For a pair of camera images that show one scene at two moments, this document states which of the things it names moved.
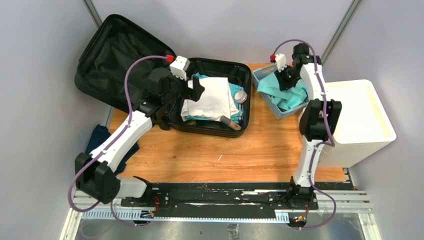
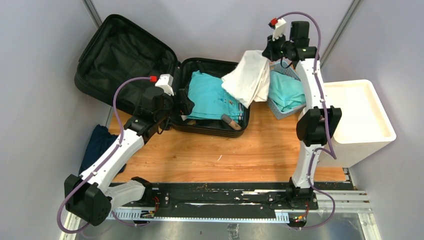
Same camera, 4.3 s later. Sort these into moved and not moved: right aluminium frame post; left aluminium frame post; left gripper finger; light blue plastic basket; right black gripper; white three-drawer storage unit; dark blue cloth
Moved: light blue plastic basket; right black gripper; left gripper finger
Not moved: right aluminium frame post; left aluminium frame post; white three-drawer storage unit; dark blue cloth
